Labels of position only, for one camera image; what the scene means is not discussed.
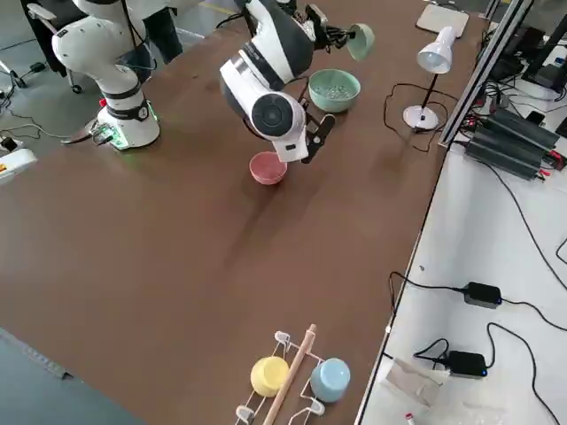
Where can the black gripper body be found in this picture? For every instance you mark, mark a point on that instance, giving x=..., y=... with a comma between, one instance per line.
x=322, y=37
x=311, y=148

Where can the white machine housing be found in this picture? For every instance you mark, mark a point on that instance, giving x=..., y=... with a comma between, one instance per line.
x=13, y=166

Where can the black phone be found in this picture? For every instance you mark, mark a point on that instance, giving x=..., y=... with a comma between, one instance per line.
x=537, y=118

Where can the small green bowl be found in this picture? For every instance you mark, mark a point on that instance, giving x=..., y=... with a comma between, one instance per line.
x=362, y=42

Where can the large green bowl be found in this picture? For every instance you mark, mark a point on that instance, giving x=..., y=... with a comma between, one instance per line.
x=334, y=95

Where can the black power supply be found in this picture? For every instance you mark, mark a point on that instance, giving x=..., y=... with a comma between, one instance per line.
x=522, y=130
x=500, y=155

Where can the black power adapter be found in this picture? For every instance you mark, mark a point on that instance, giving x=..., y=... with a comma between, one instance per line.
x=483, y=293
x=467, y=364

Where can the clear plastic bag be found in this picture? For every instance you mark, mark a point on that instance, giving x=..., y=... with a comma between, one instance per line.
x=412, y=383

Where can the white grey-rimmed cutting board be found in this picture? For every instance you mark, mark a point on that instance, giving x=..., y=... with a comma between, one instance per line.
x=443, y=20

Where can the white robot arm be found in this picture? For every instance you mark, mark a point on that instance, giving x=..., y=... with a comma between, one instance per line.
x=317, y=12
x=274, y=57

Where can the aluminium frame post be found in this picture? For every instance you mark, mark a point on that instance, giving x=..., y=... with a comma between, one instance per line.
x=471, y=90

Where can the black office chair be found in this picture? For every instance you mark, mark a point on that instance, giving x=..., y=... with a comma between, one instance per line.
x=44, y=31

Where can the pink bowl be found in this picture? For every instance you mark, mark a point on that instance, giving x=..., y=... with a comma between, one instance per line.
x=266, y=170

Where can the blue cup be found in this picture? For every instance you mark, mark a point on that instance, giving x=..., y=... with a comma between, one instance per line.
x=330, y=380

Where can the yellow cup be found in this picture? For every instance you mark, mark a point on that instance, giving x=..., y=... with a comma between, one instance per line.
x=270, y=376

